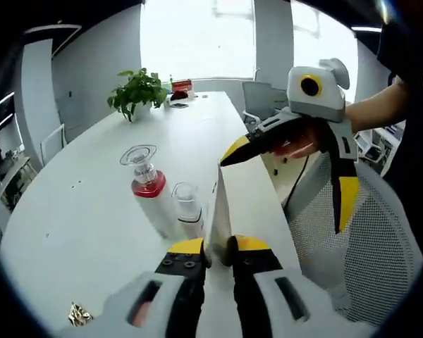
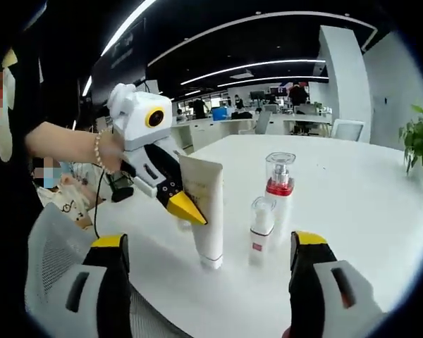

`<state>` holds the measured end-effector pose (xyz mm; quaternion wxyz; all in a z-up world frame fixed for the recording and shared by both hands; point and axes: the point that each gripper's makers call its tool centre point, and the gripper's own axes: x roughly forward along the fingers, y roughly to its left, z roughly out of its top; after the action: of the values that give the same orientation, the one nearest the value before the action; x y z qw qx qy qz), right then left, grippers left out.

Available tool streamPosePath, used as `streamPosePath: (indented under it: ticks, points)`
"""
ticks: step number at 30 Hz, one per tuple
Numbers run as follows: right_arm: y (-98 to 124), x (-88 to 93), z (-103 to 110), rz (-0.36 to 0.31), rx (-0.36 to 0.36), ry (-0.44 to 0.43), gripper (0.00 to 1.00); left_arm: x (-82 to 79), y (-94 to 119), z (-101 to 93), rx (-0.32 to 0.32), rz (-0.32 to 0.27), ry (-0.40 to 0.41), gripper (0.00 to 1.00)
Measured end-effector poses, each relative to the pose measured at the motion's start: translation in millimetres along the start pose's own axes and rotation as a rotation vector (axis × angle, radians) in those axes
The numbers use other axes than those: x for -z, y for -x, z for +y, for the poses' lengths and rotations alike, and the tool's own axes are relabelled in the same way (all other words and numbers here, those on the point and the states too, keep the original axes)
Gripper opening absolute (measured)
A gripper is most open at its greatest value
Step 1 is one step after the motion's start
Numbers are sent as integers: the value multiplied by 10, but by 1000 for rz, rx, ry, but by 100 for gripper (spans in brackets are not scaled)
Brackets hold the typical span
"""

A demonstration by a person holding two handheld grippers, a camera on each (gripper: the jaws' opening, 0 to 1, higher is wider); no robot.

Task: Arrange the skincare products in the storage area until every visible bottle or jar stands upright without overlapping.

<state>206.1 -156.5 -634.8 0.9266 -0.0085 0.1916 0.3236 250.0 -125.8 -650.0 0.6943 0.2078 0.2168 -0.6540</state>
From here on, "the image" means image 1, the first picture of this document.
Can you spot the red box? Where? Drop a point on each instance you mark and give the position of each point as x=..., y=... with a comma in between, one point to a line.
x=182, y=86

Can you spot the potted green plant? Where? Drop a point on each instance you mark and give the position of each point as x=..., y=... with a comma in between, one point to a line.
x=137, y=91

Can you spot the white skincare tube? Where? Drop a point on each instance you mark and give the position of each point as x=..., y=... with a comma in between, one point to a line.
x=220, y=218

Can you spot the person's right hand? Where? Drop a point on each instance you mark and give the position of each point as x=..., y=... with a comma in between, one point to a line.
x=296, y=144

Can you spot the person's black printed shirt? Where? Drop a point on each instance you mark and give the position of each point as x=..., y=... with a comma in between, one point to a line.
x=419, y=158

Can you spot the cluttered side desk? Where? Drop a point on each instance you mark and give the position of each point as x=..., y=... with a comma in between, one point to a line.
x=10, y=172

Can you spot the large red-collared skincare bottle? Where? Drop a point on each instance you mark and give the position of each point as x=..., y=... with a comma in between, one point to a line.
x=155, y=211

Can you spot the gold foil skincare sachet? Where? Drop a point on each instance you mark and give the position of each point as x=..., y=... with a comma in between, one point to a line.
x=80, y=313

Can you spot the small white skincare spray bottle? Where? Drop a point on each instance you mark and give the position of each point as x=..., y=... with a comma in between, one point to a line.
x=190, y=225

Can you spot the white frame chair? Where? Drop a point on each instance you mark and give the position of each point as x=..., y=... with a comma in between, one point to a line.
x=53, y=144

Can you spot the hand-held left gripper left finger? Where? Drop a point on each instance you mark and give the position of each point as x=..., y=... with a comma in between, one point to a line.
x=102, y=317

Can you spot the grey swivel chair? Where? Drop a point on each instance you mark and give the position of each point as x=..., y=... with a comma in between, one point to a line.
x=257, y=98

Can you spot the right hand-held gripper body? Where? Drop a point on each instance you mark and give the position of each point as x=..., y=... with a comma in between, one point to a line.
x=324, y=102

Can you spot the grey mesh office chair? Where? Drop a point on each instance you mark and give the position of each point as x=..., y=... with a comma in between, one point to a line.
x=380, y=246

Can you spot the bright window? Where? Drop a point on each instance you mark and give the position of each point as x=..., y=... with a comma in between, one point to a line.
x=197, y=42

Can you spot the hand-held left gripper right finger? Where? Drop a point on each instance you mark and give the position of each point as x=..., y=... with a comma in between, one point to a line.
x=320, y=317

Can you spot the smartphone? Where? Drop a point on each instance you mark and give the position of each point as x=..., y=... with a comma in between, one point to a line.
x=179, y=105

